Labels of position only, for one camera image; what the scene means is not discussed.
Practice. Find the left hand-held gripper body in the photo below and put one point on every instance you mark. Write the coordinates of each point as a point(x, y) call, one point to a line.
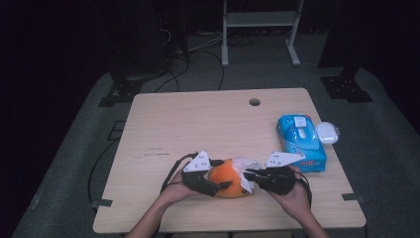
point(198, 163)

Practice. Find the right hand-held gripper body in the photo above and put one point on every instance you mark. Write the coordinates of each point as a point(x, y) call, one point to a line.
point(279, 180)

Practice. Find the orange plush toy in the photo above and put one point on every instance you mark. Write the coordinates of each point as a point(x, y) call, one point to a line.
point(224, 173)

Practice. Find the white wet wipe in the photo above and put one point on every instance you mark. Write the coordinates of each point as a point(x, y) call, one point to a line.
point(242, 165)

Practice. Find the blue wet wipe pack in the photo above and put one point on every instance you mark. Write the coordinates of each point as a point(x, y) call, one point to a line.
point(305, 145)

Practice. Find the person's right hand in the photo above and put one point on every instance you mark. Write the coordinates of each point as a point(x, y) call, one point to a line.
point(297, 200)

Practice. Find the person's left hand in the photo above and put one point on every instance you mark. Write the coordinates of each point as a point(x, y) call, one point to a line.
point(175, 191)

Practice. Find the white round lid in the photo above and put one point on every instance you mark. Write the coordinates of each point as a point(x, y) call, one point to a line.
point(327, 133)

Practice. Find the black tape strip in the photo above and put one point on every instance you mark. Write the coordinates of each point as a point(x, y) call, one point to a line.
point(353, 197)
point(102, 203)

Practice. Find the black floor tape outline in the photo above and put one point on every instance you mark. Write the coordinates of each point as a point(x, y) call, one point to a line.
point(112, 135)

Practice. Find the black stand base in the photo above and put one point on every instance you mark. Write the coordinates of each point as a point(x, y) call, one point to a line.
point(125, 89)
point(343, 87)

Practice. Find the white metal stand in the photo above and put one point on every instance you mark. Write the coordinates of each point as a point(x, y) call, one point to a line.
point(261, 19)

